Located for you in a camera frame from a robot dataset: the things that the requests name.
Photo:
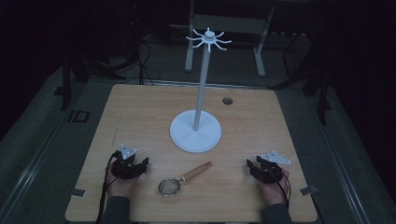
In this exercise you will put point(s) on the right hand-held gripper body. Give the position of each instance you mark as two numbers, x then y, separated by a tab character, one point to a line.
270	169

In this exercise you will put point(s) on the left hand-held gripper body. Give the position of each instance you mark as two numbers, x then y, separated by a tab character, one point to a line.
124	166

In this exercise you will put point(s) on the white hook rack stand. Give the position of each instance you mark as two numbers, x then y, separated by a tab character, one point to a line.
196	132

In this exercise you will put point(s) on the person's left hand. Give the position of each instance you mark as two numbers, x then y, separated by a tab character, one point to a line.
122	186

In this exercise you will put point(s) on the person's right hand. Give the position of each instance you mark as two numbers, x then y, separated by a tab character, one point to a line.
274	193

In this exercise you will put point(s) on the black metal stand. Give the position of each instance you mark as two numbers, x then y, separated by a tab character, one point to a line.
66	81
322	93

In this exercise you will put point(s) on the grey table edge bracket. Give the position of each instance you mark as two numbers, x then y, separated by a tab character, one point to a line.
78	193
308	190

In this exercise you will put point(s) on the black rectangular floor bracket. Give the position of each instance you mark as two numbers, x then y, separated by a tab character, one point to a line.
78	116

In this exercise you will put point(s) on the grey metal frame stand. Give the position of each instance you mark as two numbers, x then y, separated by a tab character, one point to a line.
227	24

